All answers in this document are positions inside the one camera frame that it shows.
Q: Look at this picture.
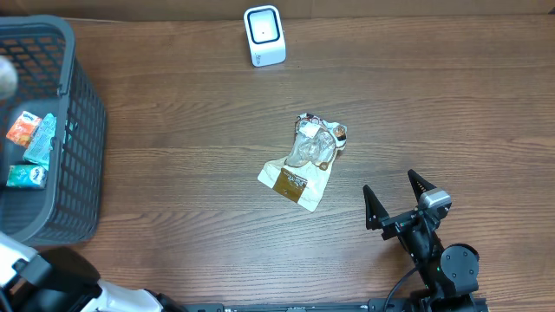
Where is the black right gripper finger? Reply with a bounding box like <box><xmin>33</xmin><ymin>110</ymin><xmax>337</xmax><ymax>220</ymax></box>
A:
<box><xmin>408</xmin><ymin>169</ymin><xmax>435</xmax><ymax>202</ymax></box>
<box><xmin>362</xmin><ymin>185</ymin><xmax>389</xmax><ymax>230</ymax></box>

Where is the beige clear snack bag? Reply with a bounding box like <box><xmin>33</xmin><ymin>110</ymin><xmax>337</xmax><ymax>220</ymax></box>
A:
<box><xmin>258</xmin><ymin>113</ymin><xmax>348</xmax><ymax>212</ymax></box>

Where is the light teal wrapper pack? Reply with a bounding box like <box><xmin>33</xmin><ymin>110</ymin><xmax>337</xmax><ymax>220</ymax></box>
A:
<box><xmin>23</xmin><ymin>114</ymin><xmax>56</xmax><ymax>171</ymax></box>

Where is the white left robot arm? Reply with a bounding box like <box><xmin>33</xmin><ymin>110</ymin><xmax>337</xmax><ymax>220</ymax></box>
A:
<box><xmin>1</xmin><ymin>233</ymin><xmax>185</xmax><ymax>312</ymax></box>

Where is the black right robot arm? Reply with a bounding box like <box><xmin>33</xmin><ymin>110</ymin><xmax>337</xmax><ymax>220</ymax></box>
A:
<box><xmin>362</xmin><ymin>170</ymin><xmax>488</xmax><ymax>312</ymax></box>

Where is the white barcode scanner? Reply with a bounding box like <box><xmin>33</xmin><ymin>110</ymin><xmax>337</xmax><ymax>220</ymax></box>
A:
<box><xmin>244</xmin><ymin>5</ymin><xmax>286</xmax><ymax>68</ymax></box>

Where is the dark grey plastic basket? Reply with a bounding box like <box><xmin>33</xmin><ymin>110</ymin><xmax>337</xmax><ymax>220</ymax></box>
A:
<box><xmin>1</xmin><ymin>15</ymin><xmax>107</xmax><ymax>246</ymax></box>

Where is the teal tissue pack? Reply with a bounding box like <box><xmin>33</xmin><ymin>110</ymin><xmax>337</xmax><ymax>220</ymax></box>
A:
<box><xmin>6</xmin><ymin>165</ymin><xmax>48</xmax><ymax>189</ymax></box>

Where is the orange tissue pack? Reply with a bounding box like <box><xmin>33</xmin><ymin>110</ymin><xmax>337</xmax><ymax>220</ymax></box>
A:
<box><xmin>6</xmin><ymin>111</ymin><xmax>42</xmax><ymax>147</ymax></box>

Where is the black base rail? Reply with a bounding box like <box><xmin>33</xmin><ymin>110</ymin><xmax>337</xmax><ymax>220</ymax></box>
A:
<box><xmin>181</xmin><ymin>296</ymin><xmax>489</xmax><ymax>312</ymax></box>

